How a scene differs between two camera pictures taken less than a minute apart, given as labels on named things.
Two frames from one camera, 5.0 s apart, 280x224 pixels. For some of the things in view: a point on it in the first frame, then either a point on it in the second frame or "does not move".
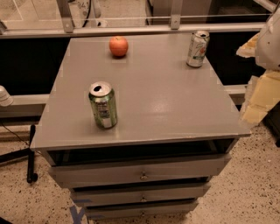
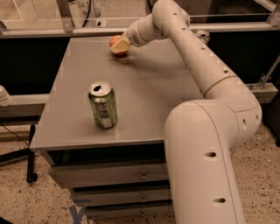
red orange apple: (118, 45) does not move
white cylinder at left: (5, 98) does not move
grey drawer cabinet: (176, 129) does not move
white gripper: (269, 46) to (134, 37)
